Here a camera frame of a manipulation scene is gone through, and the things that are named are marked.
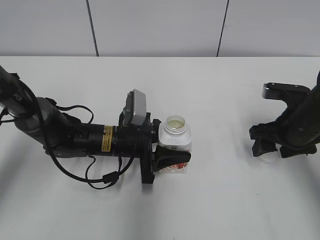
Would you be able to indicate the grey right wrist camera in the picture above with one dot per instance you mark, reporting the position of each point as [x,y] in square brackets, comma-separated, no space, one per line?
[281,91]

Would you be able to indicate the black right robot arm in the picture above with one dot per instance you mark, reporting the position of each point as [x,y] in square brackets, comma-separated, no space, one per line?
[297,129]

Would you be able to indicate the white screw cap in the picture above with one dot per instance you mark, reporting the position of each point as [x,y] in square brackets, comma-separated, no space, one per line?
[269,158]

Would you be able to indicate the white strawberry drink bottle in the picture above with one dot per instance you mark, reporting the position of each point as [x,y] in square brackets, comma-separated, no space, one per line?
[175,140]

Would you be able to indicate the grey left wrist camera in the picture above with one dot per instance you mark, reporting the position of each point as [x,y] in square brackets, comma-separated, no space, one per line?
[135,109]

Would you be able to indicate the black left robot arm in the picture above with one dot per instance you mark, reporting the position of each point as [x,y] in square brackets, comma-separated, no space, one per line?
[136,136]

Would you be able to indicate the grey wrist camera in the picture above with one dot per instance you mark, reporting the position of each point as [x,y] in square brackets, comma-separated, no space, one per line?
[135,109]
[281,91]

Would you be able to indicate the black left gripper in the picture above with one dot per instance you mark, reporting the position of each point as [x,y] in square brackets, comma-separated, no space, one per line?
[162,158]

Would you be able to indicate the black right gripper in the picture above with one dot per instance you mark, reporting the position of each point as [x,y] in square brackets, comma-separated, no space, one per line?
[267,134]

